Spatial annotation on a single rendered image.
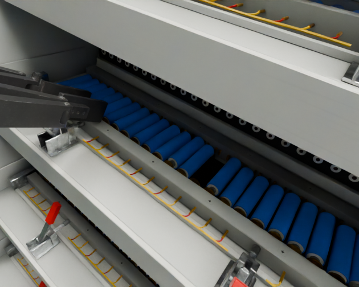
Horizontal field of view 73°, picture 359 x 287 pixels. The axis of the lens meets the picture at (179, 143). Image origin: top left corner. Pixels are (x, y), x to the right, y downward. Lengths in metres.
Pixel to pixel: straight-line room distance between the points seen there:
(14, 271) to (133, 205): 0.46
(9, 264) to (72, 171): 0.42
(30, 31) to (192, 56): 0.33
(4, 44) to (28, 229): 0.30
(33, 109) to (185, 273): 0.20
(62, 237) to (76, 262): 0.05
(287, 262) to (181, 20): 0.23
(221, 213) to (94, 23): 0.22
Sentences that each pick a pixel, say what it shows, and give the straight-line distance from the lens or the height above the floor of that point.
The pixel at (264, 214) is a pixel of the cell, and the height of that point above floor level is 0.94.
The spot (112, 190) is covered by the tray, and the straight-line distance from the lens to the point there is 0.30.
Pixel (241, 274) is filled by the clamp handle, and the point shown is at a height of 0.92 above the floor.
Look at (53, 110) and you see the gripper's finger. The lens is 0.26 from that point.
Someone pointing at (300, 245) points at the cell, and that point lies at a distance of 0.29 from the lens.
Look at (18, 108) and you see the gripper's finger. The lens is 0.24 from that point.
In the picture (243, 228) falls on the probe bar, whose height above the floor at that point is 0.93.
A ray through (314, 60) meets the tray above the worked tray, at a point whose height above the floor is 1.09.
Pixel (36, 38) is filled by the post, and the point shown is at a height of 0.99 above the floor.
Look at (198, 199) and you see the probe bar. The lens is 0.27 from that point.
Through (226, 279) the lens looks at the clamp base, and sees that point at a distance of 0.24.
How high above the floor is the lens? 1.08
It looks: 24 degrees down
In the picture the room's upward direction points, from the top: 21 degrees clockwise
